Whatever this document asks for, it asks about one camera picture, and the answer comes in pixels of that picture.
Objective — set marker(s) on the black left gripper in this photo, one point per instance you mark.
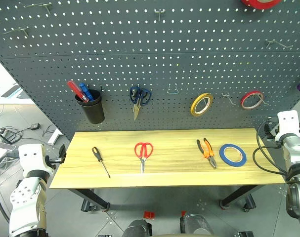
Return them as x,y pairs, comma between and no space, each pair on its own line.
52,161

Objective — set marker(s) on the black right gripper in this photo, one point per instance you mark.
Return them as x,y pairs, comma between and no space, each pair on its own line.
273,133

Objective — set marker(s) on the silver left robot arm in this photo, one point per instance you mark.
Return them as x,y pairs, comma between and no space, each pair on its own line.
26,197

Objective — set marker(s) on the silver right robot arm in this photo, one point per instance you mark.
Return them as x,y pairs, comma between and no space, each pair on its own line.
296,177

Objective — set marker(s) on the white L-shaped plastic piece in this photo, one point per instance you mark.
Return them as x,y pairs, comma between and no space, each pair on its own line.
55,136

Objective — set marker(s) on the grey pegboard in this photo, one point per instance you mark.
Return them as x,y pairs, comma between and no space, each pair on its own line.
149,61

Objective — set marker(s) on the metal double prong hook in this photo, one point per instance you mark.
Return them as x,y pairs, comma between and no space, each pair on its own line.
159,12
44,5
278,44
228,98
19,30
261,98

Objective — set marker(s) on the thin red tape roll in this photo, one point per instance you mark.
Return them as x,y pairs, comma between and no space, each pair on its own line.
244,99

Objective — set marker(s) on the black power adapter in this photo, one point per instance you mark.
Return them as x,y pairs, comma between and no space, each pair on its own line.
34,127

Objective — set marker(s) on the blue tape roll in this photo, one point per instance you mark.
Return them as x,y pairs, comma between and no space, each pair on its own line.
223,158

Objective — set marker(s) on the black metal table leg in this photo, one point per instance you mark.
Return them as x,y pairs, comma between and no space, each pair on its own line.
238,196
90,197

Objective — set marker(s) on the black cup holder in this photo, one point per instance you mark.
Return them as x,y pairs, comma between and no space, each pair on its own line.
93,108

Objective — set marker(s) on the black table caster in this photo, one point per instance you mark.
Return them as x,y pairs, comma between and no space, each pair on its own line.
89,205
249,203

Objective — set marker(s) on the white box on floor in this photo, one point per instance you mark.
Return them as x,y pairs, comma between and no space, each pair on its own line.
1,150

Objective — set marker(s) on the orange black pliers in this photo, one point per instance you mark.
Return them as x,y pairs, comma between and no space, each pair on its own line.
208,153

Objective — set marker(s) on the yellow tape roll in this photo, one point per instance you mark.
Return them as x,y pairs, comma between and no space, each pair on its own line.
194,106

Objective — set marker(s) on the white grey device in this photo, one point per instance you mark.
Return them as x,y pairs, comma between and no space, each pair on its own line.
12,91

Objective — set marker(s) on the small red tab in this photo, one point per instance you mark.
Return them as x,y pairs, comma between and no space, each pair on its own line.
149,215
183,213

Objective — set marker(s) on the wide red tape roll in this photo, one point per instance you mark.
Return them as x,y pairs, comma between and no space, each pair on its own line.
261,3

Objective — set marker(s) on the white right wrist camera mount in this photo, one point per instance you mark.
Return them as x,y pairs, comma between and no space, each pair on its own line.
288,123

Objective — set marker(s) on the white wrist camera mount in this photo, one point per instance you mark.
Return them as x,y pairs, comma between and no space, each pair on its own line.
288,123
31,158

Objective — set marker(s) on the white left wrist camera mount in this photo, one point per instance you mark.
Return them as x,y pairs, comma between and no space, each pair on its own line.
31,158

